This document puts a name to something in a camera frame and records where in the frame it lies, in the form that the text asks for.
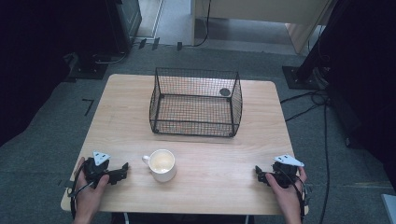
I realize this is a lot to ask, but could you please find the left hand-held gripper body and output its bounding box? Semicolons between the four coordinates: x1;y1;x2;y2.
82;150;112;189

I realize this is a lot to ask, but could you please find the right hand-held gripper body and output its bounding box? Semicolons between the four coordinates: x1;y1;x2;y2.
268;154;305;189

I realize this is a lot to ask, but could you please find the white cup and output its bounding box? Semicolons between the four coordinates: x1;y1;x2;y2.
141;148;177;184

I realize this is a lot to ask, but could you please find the black wire mesh basket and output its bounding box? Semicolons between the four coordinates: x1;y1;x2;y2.
148;66;244;138

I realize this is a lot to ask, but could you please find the person's right hand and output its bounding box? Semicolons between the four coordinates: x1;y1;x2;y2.
264;166;308;218

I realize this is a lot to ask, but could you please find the person's left hand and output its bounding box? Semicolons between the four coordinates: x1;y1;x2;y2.
74;156;110;218

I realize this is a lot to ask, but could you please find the pale blue-white box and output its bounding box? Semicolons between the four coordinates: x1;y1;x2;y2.
380;193;396;224

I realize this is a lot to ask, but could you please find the dark curtain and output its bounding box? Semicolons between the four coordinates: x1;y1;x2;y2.
0;0;120;147
317;0;396;190

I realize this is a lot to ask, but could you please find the black equipment case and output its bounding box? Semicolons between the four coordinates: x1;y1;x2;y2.
104;0;143;54

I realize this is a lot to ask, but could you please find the beige cabinet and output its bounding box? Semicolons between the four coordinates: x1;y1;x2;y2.
190;0;334;54

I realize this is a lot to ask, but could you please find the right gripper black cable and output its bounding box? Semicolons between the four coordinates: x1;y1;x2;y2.
279;169;309;222

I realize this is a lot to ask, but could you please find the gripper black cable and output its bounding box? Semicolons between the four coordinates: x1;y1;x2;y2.
67;161;95;220
279;169;309;222

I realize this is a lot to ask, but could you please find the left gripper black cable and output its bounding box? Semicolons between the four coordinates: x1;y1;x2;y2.
67;161;95;220

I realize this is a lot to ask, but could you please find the black floor cable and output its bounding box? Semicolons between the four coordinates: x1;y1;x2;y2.
279;88;332;224

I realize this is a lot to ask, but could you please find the black stand with base plate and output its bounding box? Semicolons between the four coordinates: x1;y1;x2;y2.
64;50;110;82
281;0;349;91

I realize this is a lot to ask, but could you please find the thin black hanging cable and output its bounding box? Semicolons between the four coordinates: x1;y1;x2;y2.
182;0;213;49

